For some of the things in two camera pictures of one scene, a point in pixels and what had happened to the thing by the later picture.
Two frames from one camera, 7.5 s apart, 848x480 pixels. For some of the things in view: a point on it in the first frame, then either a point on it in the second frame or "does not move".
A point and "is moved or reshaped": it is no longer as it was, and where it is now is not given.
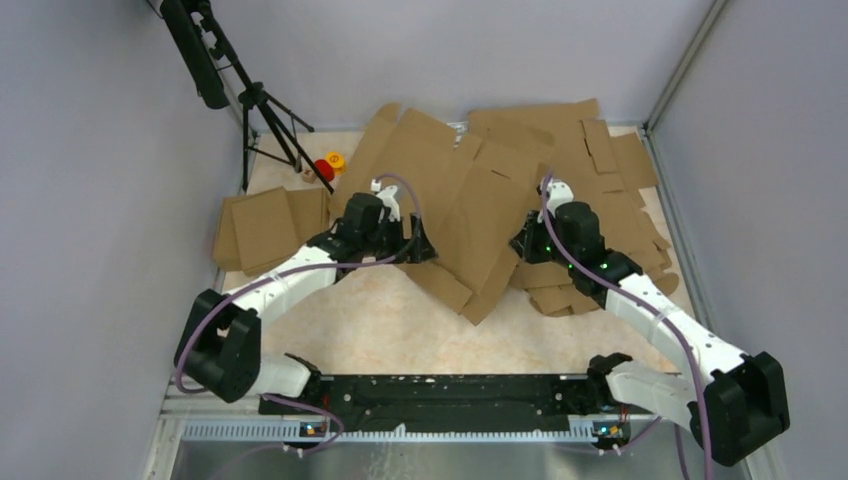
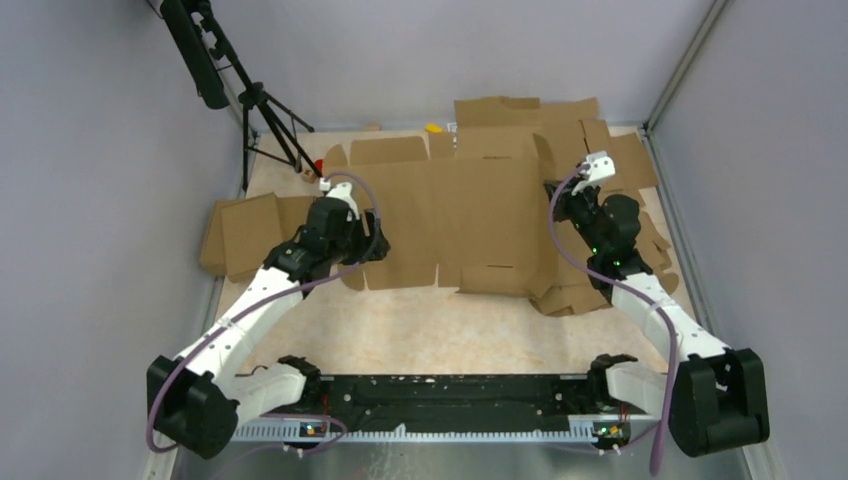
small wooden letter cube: x=309 y=176 does not move
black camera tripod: x=219 y=75 does not move
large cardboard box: x=469 y=195 is moved or reshaped
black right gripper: x=524 y=242 → x=564 y=199
